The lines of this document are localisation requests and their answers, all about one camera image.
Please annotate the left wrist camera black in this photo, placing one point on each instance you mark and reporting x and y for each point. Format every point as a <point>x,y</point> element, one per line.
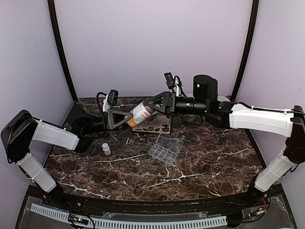
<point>112,97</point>

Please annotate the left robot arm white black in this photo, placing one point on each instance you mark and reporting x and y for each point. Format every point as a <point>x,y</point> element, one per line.
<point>24,128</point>

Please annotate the white slotted cable duct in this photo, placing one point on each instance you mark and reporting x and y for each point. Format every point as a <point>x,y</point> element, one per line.
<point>125,222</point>

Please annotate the black frame post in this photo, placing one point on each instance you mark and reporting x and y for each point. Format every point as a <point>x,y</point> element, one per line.
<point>60,49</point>
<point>247,48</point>

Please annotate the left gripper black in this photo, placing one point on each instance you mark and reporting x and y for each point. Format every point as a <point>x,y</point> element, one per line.
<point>109,124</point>

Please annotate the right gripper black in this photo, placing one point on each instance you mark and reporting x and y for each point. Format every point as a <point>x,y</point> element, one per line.
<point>168,101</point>

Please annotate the left black frame post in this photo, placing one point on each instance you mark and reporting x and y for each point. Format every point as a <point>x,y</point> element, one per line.
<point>60,49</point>

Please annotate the right black frame post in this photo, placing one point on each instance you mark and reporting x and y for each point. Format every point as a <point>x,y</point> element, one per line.
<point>247,48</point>

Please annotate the black front table rail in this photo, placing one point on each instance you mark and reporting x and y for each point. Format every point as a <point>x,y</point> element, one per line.
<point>233,204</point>

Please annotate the small white pill bottle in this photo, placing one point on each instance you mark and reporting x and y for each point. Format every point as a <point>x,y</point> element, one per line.
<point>106,149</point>

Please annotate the orange pill bottle grey cap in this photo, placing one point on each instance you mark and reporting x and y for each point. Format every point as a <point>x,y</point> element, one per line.
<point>139,114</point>

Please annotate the square floral ceramic plate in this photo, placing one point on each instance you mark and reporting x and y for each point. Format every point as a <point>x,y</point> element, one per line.
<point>158,124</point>

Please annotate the clear plastic pill organizer box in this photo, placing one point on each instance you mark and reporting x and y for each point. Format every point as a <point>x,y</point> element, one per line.
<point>166,149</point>

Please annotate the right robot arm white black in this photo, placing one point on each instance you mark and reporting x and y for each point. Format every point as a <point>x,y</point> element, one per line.
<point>289,123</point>

